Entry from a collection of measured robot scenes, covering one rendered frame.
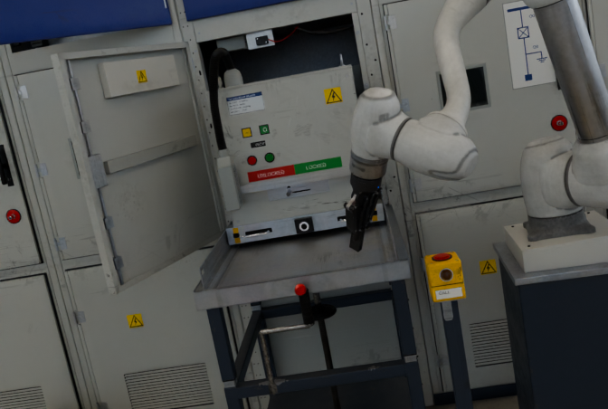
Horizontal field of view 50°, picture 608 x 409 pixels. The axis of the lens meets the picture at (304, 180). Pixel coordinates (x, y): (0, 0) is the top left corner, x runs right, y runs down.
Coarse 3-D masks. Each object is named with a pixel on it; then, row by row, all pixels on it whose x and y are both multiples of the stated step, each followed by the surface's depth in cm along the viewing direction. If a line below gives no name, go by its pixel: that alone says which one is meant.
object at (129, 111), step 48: (144, 48) 219; (96, 96) 202; (144, 96) 221; (96, 144) 200; (144, 144) 219; (192, 144) 239; (96, 192) 195; (144, 192) 217; (192, 192) 239; (96, 240) 198; (144, 240) 216; (192, 240) 237
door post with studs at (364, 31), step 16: (368, 0) 233; (352, 16) 235; (368, 16) 234; (368, 32) 235; (368, 48) 236; (368, 64) 237; (368, 80) 239; (384, 176) 245; (384, 192) 246; (400, 208) 247; (400, 224) 248; (416, 304) 253; (416, 320) 255; (416, 336) 256
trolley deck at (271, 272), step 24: (264, 240) 229; (288, 240) 223; (312, 240) 217; (336, 240) 212; (240, 264) 205; (264, 264) 200; (288, 264) 196; (312, 264) 191; (336, 264) 187; (360, 264) 183; (384, 264) 181; (408, 264) 180; (216, 288) 186; (240, 288) 184; (264, 288) 184; (288, 288) 184; (312, 288) 183; (336, 288) 183
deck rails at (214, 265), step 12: (384, 204) 218; (384, 228) 214; (384, 240) 201; (216, 252) 206; (228, 252) 220; (384, 252) 188; (396, 252) 186; (204, 264) 190; (216, 264) 204; (228, 264) 206; (204, 276) 188; (216, 276) 196; (204, 288) 186
